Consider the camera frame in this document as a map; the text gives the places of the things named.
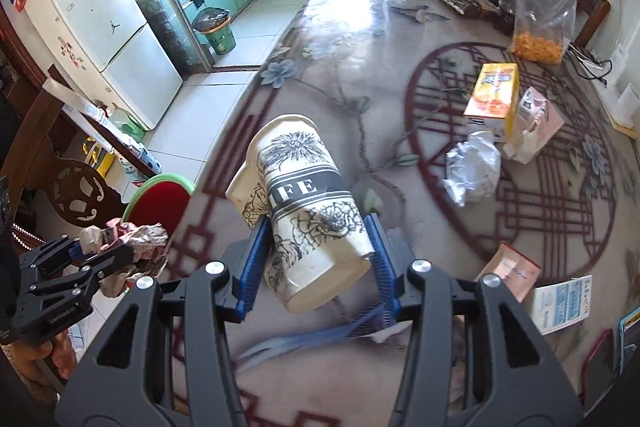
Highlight white blue leaflet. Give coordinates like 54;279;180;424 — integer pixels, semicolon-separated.
531;276;593;335

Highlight blue framed booklet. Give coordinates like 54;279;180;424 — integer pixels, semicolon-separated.
618;306;640;375

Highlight floral white paper cup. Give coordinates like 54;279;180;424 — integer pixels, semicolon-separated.
225;114;376;314

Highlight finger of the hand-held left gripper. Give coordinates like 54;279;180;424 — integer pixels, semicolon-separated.
31;246;137;303
20;236;85;280

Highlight red basin with green rim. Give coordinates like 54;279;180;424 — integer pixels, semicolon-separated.
121;173;196;238

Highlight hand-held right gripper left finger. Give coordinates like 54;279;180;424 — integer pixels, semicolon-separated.
52;216;273;427

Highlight dark wooden chair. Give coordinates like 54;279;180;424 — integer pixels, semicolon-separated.
575;0;612;48

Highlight pale pink paper packet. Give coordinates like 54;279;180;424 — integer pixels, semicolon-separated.
502;87;566;164

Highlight white refrigerator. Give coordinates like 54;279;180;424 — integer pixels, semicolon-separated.
25;0;185;132

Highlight green trash bin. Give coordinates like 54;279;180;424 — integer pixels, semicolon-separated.
192;7;237;56

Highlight dark red phone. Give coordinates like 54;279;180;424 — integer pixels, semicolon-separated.
581;328;615;397

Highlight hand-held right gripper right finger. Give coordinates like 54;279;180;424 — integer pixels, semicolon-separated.
364;213;586;427

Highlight carved wooden chair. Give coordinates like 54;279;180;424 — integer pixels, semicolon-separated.
0;77;166;258

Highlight crumpled white plastic bag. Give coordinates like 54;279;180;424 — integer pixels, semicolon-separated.
444;131;502;208

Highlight tan pink sachet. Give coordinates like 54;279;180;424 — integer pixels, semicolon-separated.
474;243;542;304

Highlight yellow drink carton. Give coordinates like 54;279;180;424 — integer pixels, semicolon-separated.
463;63;520;142

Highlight clear bag of orange snacks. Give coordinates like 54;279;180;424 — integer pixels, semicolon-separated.
509;0;581;65

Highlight yellow plastic bag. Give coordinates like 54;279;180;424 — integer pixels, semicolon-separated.
82;142;117;178

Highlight printed paper ball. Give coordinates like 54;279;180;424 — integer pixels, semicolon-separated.
80;218;169;299

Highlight person's left hand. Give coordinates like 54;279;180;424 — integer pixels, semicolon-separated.
15;331;81;382

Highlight green detergent jug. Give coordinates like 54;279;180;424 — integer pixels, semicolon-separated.
107;107;146;142

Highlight black snack package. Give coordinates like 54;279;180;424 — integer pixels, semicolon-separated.
430;0;501;18

